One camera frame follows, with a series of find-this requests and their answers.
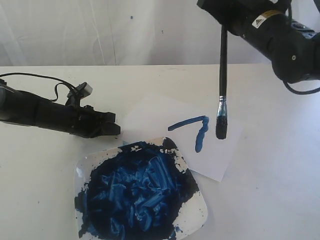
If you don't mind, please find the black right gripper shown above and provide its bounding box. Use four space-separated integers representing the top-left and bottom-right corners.
197 0 290 48

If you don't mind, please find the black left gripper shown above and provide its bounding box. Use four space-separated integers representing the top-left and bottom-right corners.
64 105 121 139

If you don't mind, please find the black paintbrush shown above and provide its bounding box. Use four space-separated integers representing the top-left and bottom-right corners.
215 25 228 140

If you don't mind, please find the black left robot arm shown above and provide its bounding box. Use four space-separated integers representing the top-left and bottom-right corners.
0 80 121 139

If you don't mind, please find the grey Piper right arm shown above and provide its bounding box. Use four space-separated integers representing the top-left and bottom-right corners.
197 0 320 84

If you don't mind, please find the white square plate blue paint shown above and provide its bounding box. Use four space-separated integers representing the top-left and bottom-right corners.
74 137 208 240

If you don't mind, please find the white paper sheet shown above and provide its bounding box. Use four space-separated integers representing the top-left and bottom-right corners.
120 94 243 182

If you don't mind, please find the white backdrop cloth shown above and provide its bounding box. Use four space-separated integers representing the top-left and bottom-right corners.
0 0 320 76

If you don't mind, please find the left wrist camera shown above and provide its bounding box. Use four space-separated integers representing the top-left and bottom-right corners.
75 82 93 99

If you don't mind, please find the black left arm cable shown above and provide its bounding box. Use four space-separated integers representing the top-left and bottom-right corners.
0 72 81 102

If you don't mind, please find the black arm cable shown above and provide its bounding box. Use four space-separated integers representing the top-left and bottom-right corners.
283 0 320 96
0 72 81 102

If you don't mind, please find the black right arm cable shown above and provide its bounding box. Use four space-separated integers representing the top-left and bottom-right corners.
283 0 320 96

